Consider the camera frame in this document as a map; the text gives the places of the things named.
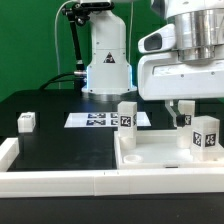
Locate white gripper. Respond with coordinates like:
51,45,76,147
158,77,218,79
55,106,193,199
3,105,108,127
138,49,224,127

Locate white square tabletop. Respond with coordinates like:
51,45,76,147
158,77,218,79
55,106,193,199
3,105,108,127
114,130,224,170

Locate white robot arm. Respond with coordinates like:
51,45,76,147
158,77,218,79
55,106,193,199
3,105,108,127
80,0,224,102

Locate white U-shaped obstacle fence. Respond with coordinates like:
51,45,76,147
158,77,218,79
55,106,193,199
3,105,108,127
0,138,224,198

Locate white AprilTag base sheet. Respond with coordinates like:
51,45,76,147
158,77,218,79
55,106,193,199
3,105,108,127
64,112,151,128

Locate black cable bundle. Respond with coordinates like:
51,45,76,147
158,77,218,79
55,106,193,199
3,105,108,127
38,71,88,92

